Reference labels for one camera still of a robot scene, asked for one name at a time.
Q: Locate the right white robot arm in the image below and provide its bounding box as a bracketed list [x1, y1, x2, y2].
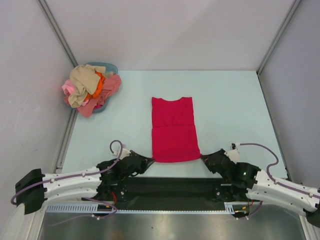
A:
[200, 149, 320, 228]

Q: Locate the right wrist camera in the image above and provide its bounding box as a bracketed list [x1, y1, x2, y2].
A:
[224, 143, 241, 163]

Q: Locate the orange t-shirt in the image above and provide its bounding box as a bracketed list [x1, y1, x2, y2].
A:
[84, 71, 106, 103]

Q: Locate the white slotted cable duct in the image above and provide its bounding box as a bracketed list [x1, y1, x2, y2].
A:
[46, 201, 251, 215]

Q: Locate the salmon pink t-shirt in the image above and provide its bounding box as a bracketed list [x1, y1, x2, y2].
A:
[64, 72, 122, 118]

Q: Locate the left corner aluminium post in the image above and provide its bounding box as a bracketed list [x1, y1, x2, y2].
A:
[36, 0, 78, 67]

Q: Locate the right corner aluminium post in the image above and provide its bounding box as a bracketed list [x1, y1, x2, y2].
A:
[256, 0, 304, 77]

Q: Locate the beige t-shirt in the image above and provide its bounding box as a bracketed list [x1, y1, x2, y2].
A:
[68, 64, 106, 108]

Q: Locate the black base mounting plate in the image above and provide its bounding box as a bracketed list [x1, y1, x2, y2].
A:
[93, 176, 248, 212]

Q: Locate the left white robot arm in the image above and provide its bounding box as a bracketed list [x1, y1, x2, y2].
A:
[10, 150, 155, 215]

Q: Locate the magenta red t-shirt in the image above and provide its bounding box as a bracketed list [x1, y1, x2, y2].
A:
[151, 97, 201, 163]

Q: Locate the blue plastic laundry basket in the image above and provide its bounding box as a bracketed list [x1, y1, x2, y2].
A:
[87, 61, 118, 114]

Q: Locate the corner aluminium post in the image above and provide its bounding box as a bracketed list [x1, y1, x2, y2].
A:
[36, 0, 78, 67]
[256, 0, 304, 77]

